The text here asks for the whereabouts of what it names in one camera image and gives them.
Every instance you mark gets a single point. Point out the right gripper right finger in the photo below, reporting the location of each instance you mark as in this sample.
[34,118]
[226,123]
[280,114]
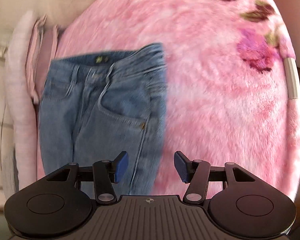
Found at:
[195,173]

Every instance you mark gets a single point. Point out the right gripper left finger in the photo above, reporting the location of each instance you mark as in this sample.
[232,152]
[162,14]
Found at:
[105,174]

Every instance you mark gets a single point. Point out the blue denim jeans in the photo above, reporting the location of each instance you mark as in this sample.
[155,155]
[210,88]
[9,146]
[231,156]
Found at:
[95,106]

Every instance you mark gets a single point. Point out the pink floral fleece blanket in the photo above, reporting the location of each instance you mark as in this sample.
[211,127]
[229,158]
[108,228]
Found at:
[227,97]

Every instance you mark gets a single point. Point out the lilac striped quilt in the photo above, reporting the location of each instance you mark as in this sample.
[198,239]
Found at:
[32,48]

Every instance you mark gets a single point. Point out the white cylindrical bed fitting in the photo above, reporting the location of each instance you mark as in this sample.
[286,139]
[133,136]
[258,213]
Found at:
[292,78]

